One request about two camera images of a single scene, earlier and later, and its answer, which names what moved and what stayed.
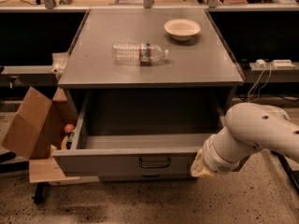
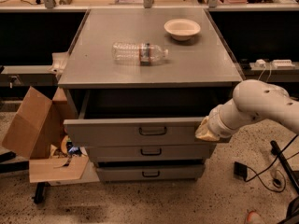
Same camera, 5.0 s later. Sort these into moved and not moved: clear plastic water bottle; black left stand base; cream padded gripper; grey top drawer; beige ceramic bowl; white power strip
Moved: grey top drawer; cream padded gripper
Not moved: white power strip; beige ceramic bowl; black left stand base; clear plastic water bottle
